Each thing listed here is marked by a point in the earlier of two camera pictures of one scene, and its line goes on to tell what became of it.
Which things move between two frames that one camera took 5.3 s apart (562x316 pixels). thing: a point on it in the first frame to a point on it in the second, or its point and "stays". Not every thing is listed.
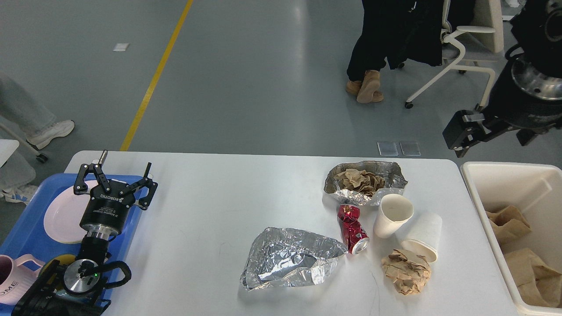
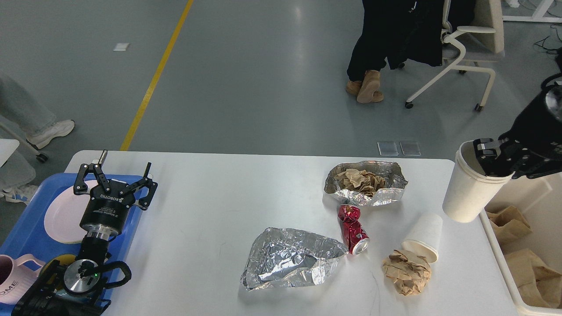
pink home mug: [15, 278] stays
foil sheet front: [283, 257] stays
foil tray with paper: [363, 182] stays
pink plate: [63, 212] stays
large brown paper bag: [538, 285] stays
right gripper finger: [465, 128] to [495, 161]
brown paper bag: [509, 225] stays
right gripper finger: [524, 135] to [539, 172]
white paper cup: [394, 211] to [470, 191]
